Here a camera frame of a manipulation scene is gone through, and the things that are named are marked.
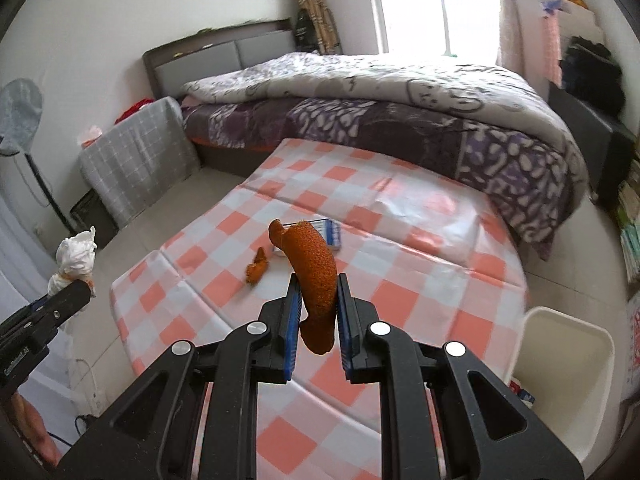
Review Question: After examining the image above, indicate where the window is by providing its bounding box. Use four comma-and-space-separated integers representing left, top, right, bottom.
374, 0, 500, 65

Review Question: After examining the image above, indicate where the white patterned duvet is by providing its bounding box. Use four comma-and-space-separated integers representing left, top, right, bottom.
180, 52, 589, 200

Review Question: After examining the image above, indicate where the left hand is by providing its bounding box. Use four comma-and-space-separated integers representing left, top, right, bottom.
8, 392, 62, 468

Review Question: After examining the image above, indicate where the blue white cardboard box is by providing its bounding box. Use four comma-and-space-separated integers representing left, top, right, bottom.
268, 219, 342, 256

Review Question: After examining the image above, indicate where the standing fan with cover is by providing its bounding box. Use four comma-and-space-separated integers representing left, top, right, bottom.
1, 78, 77, 235

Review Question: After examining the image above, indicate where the small black bin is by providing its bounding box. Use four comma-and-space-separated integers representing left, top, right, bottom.
70, 188, 118, 249

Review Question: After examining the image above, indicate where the large orange peel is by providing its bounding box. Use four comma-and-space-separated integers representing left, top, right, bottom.
268, 219, 337, 356

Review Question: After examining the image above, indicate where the bed with purple sheet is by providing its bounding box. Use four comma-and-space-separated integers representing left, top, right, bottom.
180, 98, 588, 259

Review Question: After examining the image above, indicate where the white plastic trash bin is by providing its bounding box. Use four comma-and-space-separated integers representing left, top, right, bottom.
509, 307, 615, 465

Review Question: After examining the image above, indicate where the red white checkered tablecloth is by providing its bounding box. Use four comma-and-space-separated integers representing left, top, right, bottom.
109, 138, 528, 480

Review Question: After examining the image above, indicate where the white tissue paper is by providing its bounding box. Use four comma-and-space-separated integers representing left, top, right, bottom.
47, 226, 98, 297

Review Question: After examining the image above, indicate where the grey checked covered nightstand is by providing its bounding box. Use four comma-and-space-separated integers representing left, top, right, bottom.
79, 96, 201, 228

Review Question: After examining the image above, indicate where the black dresser with clutter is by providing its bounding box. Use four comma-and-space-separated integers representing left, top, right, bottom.
539, 0, 640, 281

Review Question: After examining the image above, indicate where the small orange peel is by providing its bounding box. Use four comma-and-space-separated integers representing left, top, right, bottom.
245, 247, 269, 285

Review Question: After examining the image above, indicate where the grey padded headboard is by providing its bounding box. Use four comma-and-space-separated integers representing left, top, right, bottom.
142, 20, 295, 100

